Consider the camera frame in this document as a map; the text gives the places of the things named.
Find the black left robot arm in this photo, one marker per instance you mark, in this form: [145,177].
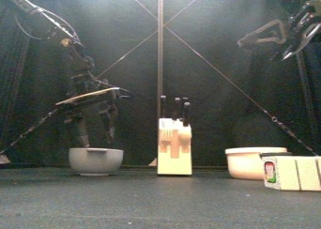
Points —
[38,18]

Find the diagonal metal brace rod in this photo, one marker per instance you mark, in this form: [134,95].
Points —
[235,84]
[125,54]

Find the cream wooden knife block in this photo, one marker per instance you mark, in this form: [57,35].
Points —
[175,151]

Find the white round pot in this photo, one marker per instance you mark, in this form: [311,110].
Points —
[247,164]

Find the white toy box appliance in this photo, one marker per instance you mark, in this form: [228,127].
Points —
[292,173]

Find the white frame foot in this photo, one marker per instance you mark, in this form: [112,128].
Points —
[5,159]

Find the vertical metal frame pole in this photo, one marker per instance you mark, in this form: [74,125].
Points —
[160,51]

